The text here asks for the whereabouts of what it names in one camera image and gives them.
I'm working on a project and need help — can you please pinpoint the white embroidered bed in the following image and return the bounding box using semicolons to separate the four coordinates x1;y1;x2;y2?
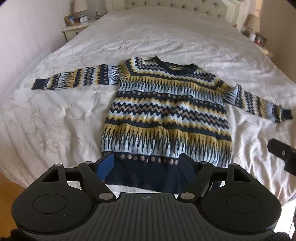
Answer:
0;6;296;204

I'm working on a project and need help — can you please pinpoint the cream tufted headboard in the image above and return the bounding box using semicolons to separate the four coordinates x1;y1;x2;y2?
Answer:
112;0;245;28

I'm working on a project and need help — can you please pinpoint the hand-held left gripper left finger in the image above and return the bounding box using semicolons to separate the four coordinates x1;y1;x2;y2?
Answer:
41;153;117;202

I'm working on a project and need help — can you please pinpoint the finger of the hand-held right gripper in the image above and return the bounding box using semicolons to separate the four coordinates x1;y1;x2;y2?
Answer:
267;138;296;161
284;160;296;173

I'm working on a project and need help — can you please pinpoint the wooden picture frame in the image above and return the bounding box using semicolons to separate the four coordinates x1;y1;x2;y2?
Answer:
63;15;78;26

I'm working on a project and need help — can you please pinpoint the navy yellow patterned knit sweater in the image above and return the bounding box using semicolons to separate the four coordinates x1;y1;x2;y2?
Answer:
32;56;294;194

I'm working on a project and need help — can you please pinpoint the dark picture frame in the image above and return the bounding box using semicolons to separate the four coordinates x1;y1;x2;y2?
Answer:
254;34;268;46

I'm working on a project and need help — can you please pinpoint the white table lamp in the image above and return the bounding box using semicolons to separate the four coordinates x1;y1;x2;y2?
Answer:
246;14;261;33
73;0;88;18

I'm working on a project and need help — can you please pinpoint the cream nightstand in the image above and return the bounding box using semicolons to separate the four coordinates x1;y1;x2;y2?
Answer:
62;20;95;42
240;28;275;58

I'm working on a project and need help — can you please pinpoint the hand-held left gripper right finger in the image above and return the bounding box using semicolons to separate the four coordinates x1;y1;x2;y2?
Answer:
177;153;253;202

